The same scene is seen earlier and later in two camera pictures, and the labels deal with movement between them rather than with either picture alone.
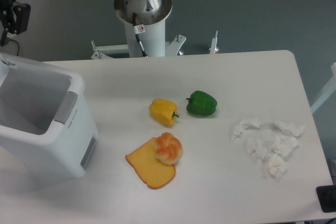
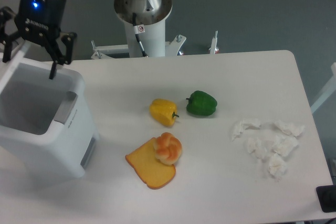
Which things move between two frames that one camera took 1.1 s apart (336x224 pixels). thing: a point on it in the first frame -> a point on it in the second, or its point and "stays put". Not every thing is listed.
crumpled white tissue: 241,125 stays put
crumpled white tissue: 277,166 stays put
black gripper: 15,16 -> 40,18
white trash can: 46,127 stays put
